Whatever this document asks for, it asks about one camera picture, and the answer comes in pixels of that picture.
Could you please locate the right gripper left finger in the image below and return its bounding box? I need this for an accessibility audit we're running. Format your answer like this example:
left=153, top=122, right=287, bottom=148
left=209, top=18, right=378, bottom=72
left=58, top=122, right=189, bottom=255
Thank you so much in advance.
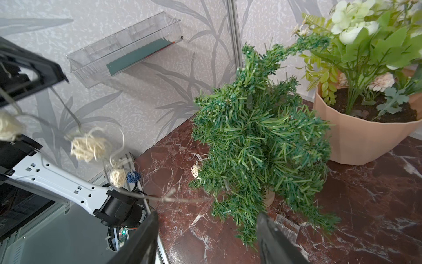
left=107, top=211, right=159, bottom=264

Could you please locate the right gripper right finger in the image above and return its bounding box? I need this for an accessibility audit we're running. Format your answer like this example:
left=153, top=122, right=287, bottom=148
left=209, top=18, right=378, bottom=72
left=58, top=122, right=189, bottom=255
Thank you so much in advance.
left=257, top=212, right=309, bottom=264

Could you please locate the small green christmas tree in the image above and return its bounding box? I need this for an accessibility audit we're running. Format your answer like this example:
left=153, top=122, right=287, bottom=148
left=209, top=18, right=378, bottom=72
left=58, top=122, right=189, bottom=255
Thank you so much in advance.
left=190, top=34, right=340, bottom=246

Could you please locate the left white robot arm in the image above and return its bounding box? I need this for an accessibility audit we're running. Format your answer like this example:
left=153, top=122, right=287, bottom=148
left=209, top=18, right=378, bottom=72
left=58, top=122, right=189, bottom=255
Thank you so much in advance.
left=1, top=135, right=146, bottom=228

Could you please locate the green circuit board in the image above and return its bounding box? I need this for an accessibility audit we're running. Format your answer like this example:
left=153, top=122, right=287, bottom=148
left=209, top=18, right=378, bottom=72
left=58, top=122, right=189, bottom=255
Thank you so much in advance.
left=114, top=227, right=129, bottom=250

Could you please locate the clear battery box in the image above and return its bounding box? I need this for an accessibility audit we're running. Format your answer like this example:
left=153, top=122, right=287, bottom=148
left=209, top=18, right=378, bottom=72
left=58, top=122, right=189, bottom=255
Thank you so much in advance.
left=275, top=214, right=300, bottom=244

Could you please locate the potted white flower plant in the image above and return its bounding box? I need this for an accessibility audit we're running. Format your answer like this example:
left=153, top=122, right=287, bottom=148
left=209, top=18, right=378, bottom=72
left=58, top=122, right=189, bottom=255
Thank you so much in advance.
left=293, top=1, right=422, bottom=165

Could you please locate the clear plastic wall tray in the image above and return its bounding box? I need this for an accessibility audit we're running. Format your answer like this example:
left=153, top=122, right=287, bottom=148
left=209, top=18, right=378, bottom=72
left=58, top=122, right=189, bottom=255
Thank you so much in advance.
left=67, top=12, right=184, bottom=89

